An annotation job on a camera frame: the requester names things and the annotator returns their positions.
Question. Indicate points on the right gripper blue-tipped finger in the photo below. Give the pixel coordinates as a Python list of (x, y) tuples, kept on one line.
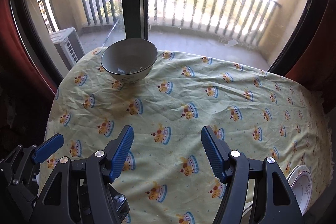
[(46, 149)]

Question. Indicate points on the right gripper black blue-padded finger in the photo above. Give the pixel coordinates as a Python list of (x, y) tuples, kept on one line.
[(81, 191), (273, 198)]

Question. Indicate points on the floral bowl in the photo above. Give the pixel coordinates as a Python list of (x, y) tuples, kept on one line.
[(129, 60)]

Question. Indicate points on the small purple-patterned white dish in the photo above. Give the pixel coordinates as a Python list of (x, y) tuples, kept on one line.
[(301, 184)]

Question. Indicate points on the red curtain left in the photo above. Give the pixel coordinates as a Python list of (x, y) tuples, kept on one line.
[(16, 57)]

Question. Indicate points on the red curtain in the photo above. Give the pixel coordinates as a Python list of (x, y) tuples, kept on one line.
[(316, 67), (16, 57)]

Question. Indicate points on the yellow crown-print tablecloth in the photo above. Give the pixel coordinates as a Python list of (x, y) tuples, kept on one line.
[(167, 177)]

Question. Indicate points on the outdoor air conditioner unit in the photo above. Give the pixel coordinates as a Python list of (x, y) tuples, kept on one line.
[(68, 46)]

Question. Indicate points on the red curtain right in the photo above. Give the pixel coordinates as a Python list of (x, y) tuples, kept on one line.
[(316, 67)]

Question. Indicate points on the balcony railing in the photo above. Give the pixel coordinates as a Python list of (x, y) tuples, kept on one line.
[(245, 21)]

